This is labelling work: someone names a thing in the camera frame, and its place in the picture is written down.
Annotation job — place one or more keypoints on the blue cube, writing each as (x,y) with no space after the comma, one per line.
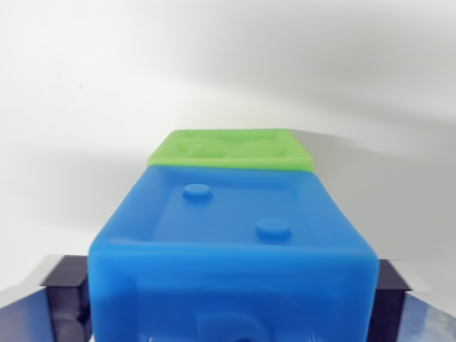
(231,270)

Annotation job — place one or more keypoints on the green cube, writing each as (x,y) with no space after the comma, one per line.
(228,149)

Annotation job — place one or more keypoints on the black-padded silver gripper right finger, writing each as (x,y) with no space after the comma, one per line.
(402,310)

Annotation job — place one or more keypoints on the black-padded silver gripper left finger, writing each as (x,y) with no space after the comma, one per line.
(53,306)

